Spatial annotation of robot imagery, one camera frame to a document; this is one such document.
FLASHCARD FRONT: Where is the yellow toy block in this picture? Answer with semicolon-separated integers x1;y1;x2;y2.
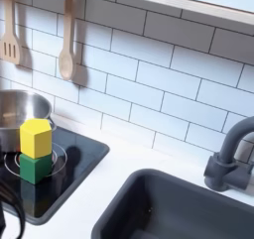
19;118;54;161

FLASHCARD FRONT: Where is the steel pot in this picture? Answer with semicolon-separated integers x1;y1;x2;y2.
0;89;58;154

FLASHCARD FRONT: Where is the black stove top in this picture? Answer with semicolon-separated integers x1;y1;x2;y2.
0;125;111;226

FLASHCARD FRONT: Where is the wooden spoon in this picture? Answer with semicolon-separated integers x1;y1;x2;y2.
58;0;80;82

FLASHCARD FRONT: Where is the dark grey tap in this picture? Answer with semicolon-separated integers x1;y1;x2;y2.
203;116;254;193

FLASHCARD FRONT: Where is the dark grey sink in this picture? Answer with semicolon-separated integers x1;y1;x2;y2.
90;168;254;239

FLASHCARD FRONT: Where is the light wooden shelf board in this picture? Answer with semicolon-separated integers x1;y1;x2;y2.
116;0;254;37

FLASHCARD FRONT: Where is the slotted wooden spatula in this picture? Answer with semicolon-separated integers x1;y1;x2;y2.
0;0;22;65

